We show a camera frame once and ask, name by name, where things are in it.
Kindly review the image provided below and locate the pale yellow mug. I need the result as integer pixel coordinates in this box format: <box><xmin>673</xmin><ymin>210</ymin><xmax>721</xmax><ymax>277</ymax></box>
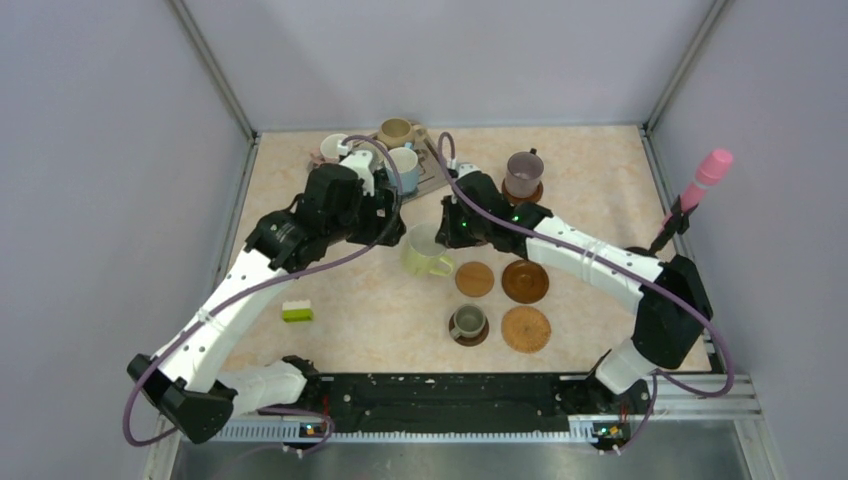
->
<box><xmin>400</xmin><ymin>223</ymin><xmax>455</xmax><ymax>277</ymax></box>

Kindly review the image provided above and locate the light bamboo coaster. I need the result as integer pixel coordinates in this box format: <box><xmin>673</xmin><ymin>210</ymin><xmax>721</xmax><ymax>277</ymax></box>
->
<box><xmin>455</xmin><ymin>261</ymin><xmax>495</xmax><ymax>298</ymax></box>

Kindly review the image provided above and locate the brown saucer coaster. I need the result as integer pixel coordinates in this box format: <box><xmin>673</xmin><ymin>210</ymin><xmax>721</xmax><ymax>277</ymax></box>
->
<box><xmin>501</xmin><ymin>260</ymin><xmax>550</xmax><ymax>304</ymax></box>
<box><xmin>500</xmin><ymin>178</ymin><xmax>545</xmax><ymax>207</ymax></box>

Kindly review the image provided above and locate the mauve mug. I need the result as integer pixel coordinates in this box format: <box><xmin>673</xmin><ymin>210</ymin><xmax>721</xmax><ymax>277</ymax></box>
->
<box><xmin>504</xmin><ymin>148</ymin><xmax>544</xmax><ymax>198</ymax></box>

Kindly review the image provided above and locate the small grey-green cup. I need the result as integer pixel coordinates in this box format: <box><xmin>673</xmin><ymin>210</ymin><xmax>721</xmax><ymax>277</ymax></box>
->
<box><xmin>453</xmin><ymin>304</ymin><xmax>486</xmax><ymax>336</ymax></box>

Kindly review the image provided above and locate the dark walnut coaster front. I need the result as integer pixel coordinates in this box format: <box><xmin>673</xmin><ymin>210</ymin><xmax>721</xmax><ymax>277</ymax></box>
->
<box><xmin>448</xmin><ymin>314</ymin><xmax>490</xmax><ymax>347</ymax></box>

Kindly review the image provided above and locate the woven rattan coaster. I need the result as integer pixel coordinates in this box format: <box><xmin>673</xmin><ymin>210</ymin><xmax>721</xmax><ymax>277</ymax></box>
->
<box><xmin>501</xmin><ymin>306</ymin><xmax>552</xmax><ymax>354</ymax></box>

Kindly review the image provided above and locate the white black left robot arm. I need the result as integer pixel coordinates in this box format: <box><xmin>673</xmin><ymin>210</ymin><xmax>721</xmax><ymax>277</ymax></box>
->
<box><xmin>127</xmin><ymin>164</ymin><xmax>405</xmax><ymax>444</ymax></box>

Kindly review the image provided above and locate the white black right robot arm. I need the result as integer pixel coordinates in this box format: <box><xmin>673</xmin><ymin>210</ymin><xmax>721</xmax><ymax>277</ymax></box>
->
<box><xmin>436</xmin><ymin>164</ymin><xmax>712</xmax><ymax>412</ymax></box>

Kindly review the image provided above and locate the white mug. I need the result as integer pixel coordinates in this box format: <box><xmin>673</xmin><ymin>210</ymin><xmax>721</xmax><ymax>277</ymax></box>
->
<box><xmin>310</xmin><ymin>133</ymin><xmax>348</xmax><ymax>166</ymax></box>

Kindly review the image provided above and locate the metal serving tray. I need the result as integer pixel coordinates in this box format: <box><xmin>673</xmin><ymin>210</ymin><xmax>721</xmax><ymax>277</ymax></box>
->
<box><xmin>307</xmin><ymin>129</ymin><xmax>456</xmax><ymax>200</ymax></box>

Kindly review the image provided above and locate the light blue mug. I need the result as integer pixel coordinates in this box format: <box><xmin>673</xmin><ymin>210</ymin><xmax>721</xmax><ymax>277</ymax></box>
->
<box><xmin>385</xmin><ymin>147</ymin><xmax>420</xmax><ymax>195</ymax></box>

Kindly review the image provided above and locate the green white block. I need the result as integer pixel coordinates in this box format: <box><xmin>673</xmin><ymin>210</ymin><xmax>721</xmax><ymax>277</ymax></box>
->
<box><xmin>281</xmin><ymin>300</ymin><xmax>314</xmax><ymax>323</ymax></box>

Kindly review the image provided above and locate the pink microphone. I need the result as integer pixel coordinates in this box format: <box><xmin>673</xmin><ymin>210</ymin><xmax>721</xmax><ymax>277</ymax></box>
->
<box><xmin>663</xmin><ymin>149</ymin><xmax>734</xmax><ymax>225</ymax></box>

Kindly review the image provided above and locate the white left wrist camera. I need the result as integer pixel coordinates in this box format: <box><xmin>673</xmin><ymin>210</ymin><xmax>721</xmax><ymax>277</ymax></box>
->
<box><xmin>340</xmin><ymin>150</ymin><xmax>377</xmax><ymax>197</ymax></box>

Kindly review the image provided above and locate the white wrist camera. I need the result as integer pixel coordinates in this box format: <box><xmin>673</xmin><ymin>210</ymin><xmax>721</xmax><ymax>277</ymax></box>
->
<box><xmin>340</xmin><ymin>150</ymin><xmax>377</xmax><ymax>197</ymax></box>
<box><xmin>447</xmin><ymin>159</ymin><xmax>479</xmax><ymax>179</ymax></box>

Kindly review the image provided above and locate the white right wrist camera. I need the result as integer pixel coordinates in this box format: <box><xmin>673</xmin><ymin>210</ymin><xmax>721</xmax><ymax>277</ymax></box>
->
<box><xmin>447</xmin><ymin>159</ymin><xmax>479</xmax><ymax>179</ymax></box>

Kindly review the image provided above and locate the tan mug with handle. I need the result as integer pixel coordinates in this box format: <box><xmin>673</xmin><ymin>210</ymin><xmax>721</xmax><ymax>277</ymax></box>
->
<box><xmin>377</xmin><ymin>117</ymin><xmax>427</xmax><ymax>149</ymax></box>

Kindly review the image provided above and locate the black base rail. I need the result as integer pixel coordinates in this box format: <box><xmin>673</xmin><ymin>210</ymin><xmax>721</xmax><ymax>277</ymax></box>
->
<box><xmin>158</xmin><ymin>372</ymin><xmax>664</xmax><ymax>445</ymax></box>

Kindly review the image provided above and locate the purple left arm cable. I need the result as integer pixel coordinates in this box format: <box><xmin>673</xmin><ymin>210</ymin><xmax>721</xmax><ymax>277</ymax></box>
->
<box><xmin>121</xmin><ymin>134</ymin><xmax>405</xmax><ymax>455</ymax></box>

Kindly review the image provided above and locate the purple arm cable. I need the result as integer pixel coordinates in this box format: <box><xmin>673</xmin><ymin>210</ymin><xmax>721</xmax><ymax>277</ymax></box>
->
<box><xmin>437</xmin><ymin>131</ymin><xmax>737</xmax><ymax>455</ymax></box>
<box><xmin>121</xmin><ymin>134</ymin><xmax>405</xmax><ymax>455</ymax></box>

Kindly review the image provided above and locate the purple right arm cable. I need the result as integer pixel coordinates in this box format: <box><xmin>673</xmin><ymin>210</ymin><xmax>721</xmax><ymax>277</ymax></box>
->
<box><xmin>437</xmin><ymin>131</ymin><xmax>737</xmax><ymax>455</ymax></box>

